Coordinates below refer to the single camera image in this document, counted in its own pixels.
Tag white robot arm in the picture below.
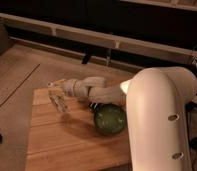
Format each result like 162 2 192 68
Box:
48 67 197 171

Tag small clear plastic bottle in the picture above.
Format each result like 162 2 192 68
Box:
49 90 67 113

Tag black striped box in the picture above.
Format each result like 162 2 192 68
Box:
89 102 98 109

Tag wooden board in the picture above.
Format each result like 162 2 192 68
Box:
25 88 131 171

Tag long white wall rail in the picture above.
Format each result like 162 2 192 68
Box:
0 13 197 63

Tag dark green bowl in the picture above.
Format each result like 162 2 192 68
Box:
93 104 127 135

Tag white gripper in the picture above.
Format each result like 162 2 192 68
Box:
47 79 80 97

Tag black cables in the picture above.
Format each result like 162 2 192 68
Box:
185 41 197 171

